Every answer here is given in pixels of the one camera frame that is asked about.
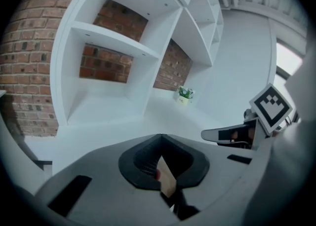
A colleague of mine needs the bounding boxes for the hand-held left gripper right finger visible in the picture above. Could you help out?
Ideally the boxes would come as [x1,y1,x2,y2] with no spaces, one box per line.
[160,133,210,221]

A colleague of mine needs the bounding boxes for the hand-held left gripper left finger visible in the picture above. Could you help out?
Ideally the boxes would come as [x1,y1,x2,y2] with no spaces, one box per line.
[118,133,163,191]

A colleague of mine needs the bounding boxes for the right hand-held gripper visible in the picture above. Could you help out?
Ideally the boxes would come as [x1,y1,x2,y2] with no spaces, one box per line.
[200,83,294,151]

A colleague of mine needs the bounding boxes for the dark picture frame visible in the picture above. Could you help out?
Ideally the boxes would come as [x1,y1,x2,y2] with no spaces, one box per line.
[158,156,177,198]

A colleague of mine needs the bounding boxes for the white shelving unit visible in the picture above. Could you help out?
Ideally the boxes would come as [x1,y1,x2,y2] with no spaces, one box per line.
[23,0,250,179]

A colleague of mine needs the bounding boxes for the black framed window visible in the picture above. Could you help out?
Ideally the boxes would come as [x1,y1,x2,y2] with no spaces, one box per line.
[274,39,304,85]

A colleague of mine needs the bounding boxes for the white pot with flowers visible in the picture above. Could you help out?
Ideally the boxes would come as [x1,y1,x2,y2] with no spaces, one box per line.
[176,85,196,107]

